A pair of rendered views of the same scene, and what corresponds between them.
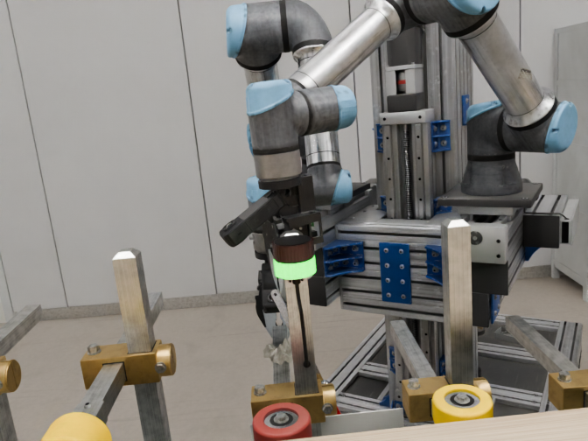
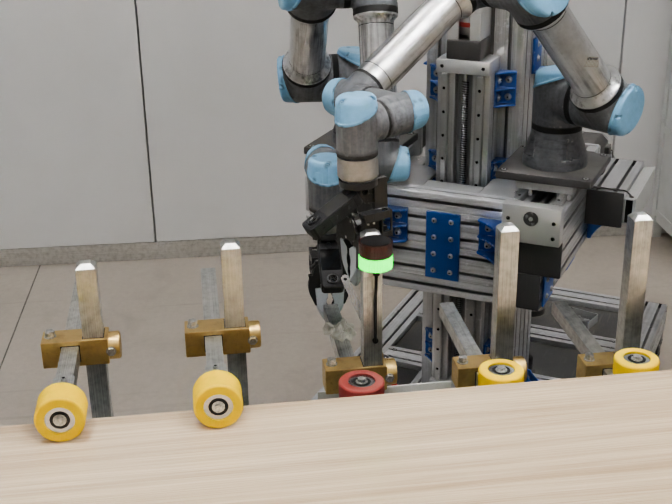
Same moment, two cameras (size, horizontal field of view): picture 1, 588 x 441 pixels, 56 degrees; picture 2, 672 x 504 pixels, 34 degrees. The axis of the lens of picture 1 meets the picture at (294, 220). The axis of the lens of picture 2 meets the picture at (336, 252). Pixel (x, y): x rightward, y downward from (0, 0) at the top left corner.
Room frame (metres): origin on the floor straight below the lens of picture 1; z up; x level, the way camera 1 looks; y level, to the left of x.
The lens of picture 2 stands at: (-0.97, 0.27, 1.84)
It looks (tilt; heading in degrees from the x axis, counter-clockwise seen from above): 23 degrees down; 354
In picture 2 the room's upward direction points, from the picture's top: 1 degrees counter-clockwise
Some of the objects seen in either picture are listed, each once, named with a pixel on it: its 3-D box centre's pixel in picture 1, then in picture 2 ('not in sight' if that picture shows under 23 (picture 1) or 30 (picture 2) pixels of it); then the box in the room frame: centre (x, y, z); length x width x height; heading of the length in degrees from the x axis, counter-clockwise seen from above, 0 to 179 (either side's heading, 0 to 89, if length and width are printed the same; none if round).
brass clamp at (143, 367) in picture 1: (130, 363); (222, 336); (0.80, 0.28, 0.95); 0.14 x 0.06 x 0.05; 91
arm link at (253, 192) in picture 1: (266, 202); (326, 182); (1.10, 0.05, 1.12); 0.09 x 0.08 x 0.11; 178
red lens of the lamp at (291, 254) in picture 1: (293, 248); (375, 247); (0.75, 0.00, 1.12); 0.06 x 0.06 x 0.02
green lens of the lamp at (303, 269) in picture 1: (295, 264); (375, 260); (0.75, 0.00, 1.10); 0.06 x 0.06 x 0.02
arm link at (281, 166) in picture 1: (276, 164); (356, 166); (0.89, 0.02, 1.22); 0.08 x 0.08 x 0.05
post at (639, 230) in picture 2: not in sight; (629, 330); (0.81, -0.49, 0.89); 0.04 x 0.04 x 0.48; 1
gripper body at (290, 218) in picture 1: (288, 213); (362, 207); (0.89, 0.01, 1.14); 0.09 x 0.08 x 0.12; 111
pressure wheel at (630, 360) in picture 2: not in sight; (634, 383); (0.68, -0.46, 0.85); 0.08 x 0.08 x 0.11
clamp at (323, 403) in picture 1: (294, 403); (359, 374); (0.80, 0.03, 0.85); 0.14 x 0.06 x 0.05; 91
